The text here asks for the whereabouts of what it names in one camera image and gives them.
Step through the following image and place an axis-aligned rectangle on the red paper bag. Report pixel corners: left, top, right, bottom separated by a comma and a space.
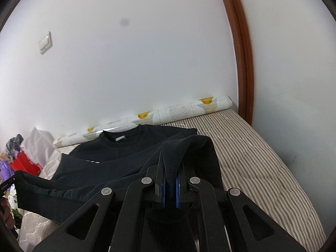
10, 151, 44, 176

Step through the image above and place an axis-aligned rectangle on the white plastic shopping bag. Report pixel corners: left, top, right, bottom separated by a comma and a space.
25, 127, 57, 167

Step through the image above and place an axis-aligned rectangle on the person's left hand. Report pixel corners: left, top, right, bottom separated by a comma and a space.
0, 198, 14, 230

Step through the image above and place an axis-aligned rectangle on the duck print paper roll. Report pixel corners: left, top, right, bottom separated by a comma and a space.
53, 95, 233, 149

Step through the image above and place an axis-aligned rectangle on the white floral blanket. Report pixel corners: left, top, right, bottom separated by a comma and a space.
8, 189, 24, 229

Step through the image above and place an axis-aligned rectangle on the brown wooden door frame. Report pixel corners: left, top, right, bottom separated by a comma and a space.
215, 0, 254, 126

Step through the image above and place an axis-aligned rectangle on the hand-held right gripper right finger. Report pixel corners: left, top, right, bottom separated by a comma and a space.
175, 160, 307, 252

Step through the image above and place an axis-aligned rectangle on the grey plaid cloth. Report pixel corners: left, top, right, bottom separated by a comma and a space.
5, 134, 24, 160

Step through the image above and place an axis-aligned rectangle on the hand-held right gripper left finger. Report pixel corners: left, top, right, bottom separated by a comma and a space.
33, 151, 168, 252

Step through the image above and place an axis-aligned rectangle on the striped quilted mat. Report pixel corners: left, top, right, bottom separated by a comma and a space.
18, 109, 327, 252

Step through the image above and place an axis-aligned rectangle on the black sweatshirt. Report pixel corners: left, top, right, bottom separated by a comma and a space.
16, 125, 226, 252

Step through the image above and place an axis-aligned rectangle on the white wall light switch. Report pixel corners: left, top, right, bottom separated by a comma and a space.
38, 31, 52, 55

